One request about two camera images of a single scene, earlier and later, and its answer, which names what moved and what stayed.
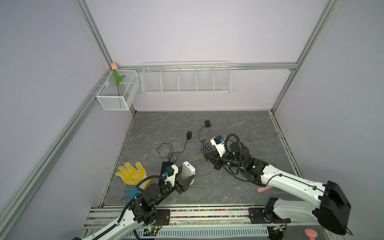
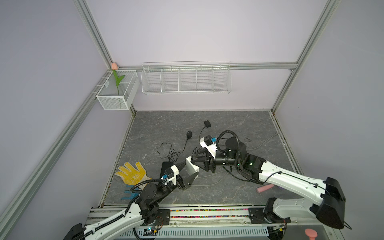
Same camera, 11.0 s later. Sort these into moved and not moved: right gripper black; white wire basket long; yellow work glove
Moved: right gripper black
Not moved: yellow work glove; white wire basket long
